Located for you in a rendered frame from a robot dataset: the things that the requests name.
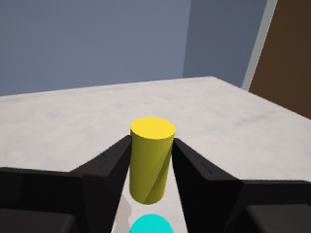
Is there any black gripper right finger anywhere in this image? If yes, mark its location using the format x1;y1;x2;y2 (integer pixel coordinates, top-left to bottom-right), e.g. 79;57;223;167
171;138;311;233

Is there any cyan circle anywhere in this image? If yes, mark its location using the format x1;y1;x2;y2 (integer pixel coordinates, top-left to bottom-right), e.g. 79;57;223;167
129;214;173;233

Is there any yellow cylinder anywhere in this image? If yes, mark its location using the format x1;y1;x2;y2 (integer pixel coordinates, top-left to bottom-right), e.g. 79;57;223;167
128;117;176;205

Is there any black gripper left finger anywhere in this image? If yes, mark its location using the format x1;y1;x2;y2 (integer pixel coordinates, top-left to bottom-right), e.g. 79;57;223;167
0;135;132;233

